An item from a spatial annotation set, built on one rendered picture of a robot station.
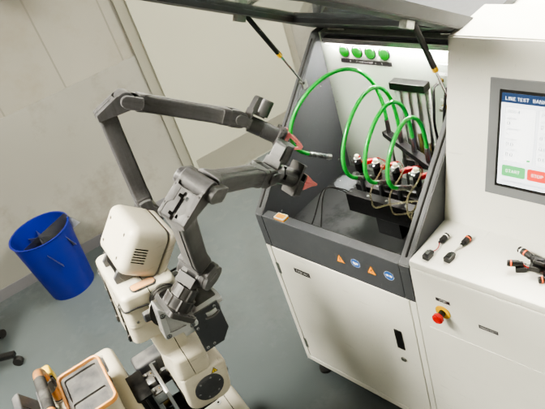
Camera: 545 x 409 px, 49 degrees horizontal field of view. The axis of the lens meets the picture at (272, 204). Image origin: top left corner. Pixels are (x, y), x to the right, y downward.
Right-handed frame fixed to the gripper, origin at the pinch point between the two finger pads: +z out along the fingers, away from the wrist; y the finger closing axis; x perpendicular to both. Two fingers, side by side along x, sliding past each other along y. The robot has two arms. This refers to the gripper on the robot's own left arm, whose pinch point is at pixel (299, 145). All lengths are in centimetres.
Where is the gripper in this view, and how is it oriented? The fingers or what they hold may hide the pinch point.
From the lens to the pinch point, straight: 209.3
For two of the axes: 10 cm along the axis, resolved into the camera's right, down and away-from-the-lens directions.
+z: 9.0, 3.8, 2.2
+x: -4.3, 8.5, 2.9
